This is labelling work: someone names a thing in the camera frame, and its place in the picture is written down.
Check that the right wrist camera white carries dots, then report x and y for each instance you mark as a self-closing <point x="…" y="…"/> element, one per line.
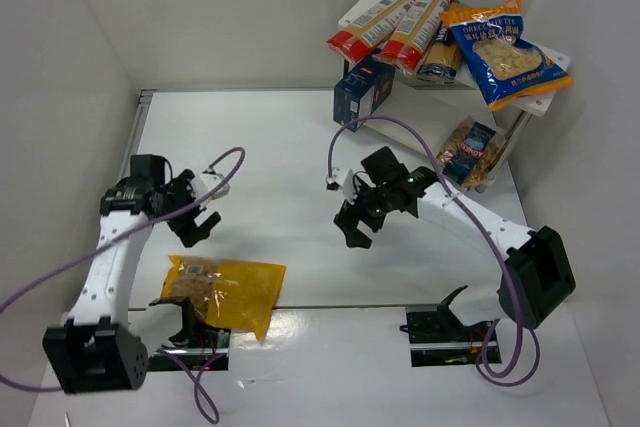
<point x="341" y="180"/>

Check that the left red spaghetti pack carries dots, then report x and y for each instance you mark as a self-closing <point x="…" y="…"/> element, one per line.
<point x="369" y="29"/>

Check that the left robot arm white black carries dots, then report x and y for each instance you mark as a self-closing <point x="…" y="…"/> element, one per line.
<point x="96" y="349"/>

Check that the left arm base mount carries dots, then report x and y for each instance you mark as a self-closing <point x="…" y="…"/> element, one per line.
<point x="208" y="349"/>

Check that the dark blue spaghetti pack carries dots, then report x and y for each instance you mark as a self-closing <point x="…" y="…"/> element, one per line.
<point x="442" y="61"/>

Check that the blue clear pasta bag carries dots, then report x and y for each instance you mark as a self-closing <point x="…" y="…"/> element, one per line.
<point x="469" y="153"/>

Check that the dark blue pasta box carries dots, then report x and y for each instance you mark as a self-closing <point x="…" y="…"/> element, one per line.
<point x="362" y="90"/>

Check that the blue orange orecchiette bag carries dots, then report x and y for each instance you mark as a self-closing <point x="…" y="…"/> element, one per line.
<point x="503" y="64"/>

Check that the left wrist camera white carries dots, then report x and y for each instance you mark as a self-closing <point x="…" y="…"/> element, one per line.
<point x="208" y="186"/>

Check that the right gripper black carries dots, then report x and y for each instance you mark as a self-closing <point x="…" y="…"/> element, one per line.
<point x="360" y="212"/>

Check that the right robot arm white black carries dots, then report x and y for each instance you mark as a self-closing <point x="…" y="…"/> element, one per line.
<point x="536" y="276"/>

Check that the red spaghetti pack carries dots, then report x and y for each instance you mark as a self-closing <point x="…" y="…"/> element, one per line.
<point x="369" y="29"/>
<point x="409" y="42"/>

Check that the right red spaghetti pack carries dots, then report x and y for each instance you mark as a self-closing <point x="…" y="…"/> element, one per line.
<point x="409" y="42"/>

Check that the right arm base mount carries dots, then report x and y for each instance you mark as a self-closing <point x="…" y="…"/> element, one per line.
<point x="431" y="344"/>

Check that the white two-tier shelf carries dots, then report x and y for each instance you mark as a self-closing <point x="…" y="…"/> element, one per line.
<point x="435" y="109"/>

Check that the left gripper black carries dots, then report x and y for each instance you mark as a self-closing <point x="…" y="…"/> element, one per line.
<point x="185" y="219"/>

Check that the yellow pasta bag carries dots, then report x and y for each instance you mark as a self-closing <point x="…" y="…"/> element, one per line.
<point x="226" y="293"/>

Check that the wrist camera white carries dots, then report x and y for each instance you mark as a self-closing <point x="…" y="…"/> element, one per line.
<point x="208" y="186"/>
<point x="341" y="180"/>

